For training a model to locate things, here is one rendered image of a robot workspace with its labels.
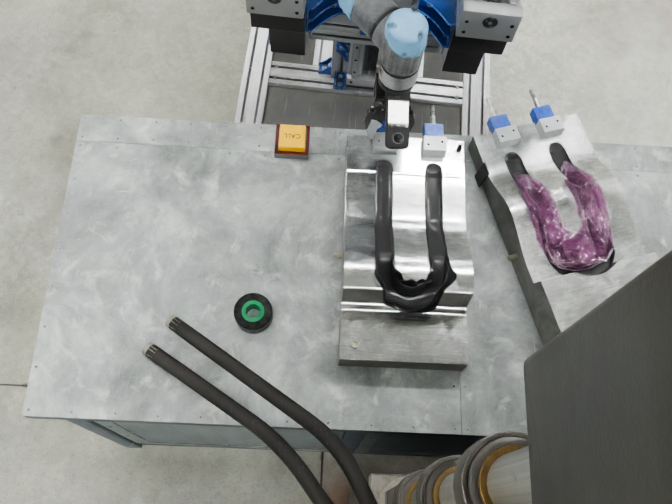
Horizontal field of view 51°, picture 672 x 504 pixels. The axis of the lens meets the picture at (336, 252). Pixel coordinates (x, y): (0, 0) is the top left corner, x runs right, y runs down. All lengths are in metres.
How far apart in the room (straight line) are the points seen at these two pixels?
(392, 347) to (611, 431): 1.11
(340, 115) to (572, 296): 1.19
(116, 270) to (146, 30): 1.52
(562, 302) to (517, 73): 1.55
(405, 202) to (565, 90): 1.49
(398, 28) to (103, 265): 0.80
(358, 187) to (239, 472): 1.08
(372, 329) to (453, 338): 0.17
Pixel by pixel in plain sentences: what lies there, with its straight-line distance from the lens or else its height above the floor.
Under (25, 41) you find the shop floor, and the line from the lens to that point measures 3.02.
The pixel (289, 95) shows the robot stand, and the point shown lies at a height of 0.21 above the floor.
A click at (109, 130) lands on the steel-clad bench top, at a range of 1.74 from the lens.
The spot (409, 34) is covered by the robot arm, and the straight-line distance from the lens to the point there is 1.26.
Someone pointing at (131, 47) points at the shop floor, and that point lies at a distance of 2.90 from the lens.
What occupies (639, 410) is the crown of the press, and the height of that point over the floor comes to 1.96.
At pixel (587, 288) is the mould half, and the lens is 1.51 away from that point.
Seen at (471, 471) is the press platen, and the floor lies 1.54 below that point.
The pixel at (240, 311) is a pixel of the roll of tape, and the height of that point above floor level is 0.84.
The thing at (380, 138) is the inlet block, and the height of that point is 0.92.
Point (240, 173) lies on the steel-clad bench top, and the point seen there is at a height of 0.80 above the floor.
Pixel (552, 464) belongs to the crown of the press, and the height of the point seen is 1.85.
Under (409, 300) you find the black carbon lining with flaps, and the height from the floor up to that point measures 0.87.
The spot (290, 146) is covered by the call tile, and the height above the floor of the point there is 0.84.
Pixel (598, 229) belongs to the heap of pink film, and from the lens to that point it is 1.59.
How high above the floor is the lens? 2.23
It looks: 68 degrees down
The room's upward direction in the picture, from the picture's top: 7 degrees clockwise
